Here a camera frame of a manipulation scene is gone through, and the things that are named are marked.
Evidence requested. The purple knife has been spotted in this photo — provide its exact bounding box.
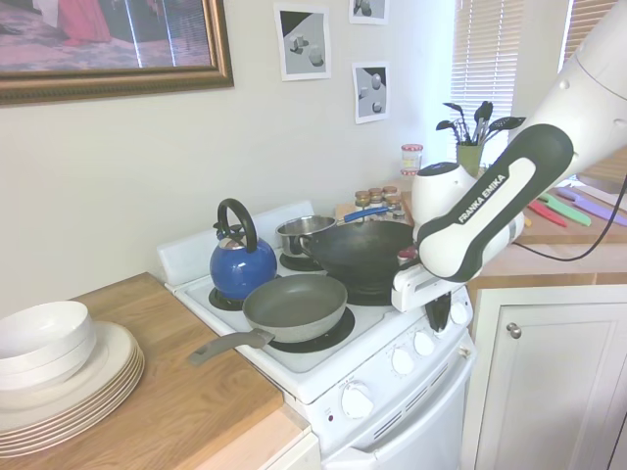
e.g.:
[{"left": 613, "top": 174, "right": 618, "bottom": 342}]
[{"left": 557, "top": 187, "right": 627, "bottom": 217}]

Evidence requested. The white electric stove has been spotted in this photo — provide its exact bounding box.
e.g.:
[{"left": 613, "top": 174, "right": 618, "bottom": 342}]
[{"left": 156, "top": 198, "right": 479, "bottom": 470}]

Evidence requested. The blue kettle black handle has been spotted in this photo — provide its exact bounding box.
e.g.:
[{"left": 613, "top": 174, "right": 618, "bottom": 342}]
[{"left": 209, "top": 198, "right": 279, "bottom": 301}]

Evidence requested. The black stove burner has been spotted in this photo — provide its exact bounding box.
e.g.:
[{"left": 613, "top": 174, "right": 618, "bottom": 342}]
[
  {"left": 342, "top": 283, "right": 399, "bottom": 307},
  {"left": 277, "top": 251, "right": 325, "bottom": 273},
  {"left": 266, "top": 307, "right": 357, "bottom": 354},
  {"left": 208, "top": 286, "right": 252, "bottom": 312}
]

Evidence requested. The gold framed painting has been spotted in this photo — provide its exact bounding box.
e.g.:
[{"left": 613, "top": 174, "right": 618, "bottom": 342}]
[{"left": 0, "top": 0, "right": 235, "bottom": 107}]

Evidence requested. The white cabinet with panel door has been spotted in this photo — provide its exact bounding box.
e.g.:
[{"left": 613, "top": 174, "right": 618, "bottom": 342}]
[{"left": 464, "top": 286, "right": 627, "bottom": 470}]

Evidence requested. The red knife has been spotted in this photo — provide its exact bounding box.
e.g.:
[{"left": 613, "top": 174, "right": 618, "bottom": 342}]
[{"left": 526, "top": 199, "right": 569, "bottom": 229}]

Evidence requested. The wooden cutting board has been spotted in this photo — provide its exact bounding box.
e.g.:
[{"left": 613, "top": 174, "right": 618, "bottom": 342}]
[{"left": 517, "top": 179, "right": 627, "bottom": 247}]

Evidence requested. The white base cabinet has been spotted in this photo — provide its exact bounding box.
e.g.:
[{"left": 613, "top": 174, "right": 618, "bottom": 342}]
[{"left": 252, "top": 423, "right": 322, "bottom": 470}]

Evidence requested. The paper print of grey solids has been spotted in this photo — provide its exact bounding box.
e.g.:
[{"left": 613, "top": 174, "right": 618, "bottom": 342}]
[
  {"left": 351, "top": 61, "right": 392, "bottom": 125},
  {"left": 348, "top": 0, "right": 391, "bottom": 26},
  {"left": 272, "top": 2, "right": 333, "bottom": 82}
]

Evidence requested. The steel saucepan blue handle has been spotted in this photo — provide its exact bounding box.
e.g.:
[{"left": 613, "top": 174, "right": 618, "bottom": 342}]
[{"left": 274, "top": 205, "right": 394, "bottom": 259}]

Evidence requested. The white bowl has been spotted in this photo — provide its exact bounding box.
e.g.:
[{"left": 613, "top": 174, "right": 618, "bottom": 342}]
[
  {"left": 0, "top": 332, "right": 96, "bottom": 392},
  {"left": 0, "top": 300, "right": 95, "bottom": 364}
]

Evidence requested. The black cable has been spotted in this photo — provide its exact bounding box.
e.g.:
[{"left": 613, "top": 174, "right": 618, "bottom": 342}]
[{"left": 513, "top": 170, "right": 627, "bottom": 260}]

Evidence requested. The grey nonstick frying pan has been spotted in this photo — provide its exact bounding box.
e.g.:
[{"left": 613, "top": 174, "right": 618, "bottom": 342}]
[{"left": 185, "top": 272, "right": 349, "bottom": 367}]

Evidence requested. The black wok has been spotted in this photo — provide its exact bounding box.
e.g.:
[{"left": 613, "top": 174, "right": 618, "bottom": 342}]
[{"left": 298, "top": 220, "right": 418, "bottom": 291}]

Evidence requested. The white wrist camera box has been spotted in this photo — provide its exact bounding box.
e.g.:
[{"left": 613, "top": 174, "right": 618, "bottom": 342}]
[{"left": 390, "top": 263, "right": 456, "bottom": 313}]

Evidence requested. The green utensil holder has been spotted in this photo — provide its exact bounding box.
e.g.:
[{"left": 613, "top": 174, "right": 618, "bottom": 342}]
[{"left": 457, "top": 142, "right": 487, "bottom": 178}]

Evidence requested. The green knife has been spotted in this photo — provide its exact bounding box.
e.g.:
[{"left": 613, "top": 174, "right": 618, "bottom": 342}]
[{"left": 537, "top": 192, "right": 595, "bottom": 228}]

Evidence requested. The black kitchen spoon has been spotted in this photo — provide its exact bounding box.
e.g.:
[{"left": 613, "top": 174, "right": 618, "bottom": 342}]
[
  {"left": 442, "top": 102, "right": 465, "bottom": 146},
  {"left": 435, "top": 119, "right": 460, "bottom": 146}
]

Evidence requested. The black slotted spoon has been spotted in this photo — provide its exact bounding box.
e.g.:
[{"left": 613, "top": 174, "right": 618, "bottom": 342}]
[{"left": 482, "top": 116, "right": 528, "bottom": 146}]

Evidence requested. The black spatula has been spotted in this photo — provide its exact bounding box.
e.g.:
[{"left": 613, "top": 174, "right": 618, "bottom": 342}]
[{"left": 472, "top": 100, "right": 495, "bottom": 146}]

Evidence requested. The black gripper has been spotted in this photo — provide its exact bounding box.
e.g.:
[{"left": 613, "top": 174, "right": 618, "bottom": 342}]
[{"left": 425, "top": 292, "right": 453, "bottom": 335}]

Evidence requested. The cream dinner plate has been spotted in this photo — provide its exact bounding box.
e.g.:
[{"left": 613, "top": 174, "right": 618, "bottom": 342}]
[
  {"left": 0, "top": 367, "right": 146, "bottom": 450},
  {"left": 0, "top": 374, "right": 146, "bottom": 459},
  {"left": 0, "top": 350, "right": 145, "bottom": 426},
  {"left": 0, "top": 320, "right": 144, "bottom": 418},
  {"left": 0, "top": 355, "right": 146, "bottom": 434},
  {"left": 0, "top": 361, "right": 146, "bottom": 442}
]

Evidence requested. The white oven temperature knob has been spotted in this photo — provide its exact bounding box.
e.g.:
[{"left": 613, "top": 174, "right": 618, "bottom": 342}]
[{"left": 340, "top": 381, "right": 374, "bottom": 420}]

